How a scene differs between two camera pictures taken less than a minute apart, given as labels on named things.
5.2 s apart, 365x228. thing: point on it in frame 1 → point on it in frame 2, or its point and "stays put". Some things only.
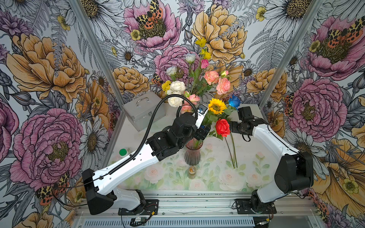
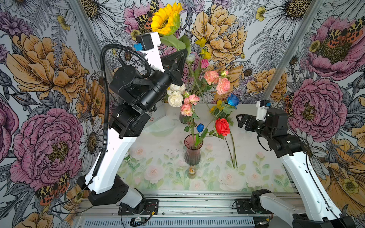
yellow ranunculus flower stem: x=235 y=149 stays put
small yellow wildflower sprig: x=202 y=42 stays put
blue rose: x=234 y=101 stays put
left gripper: x=201 y=133 → x=176 y=72
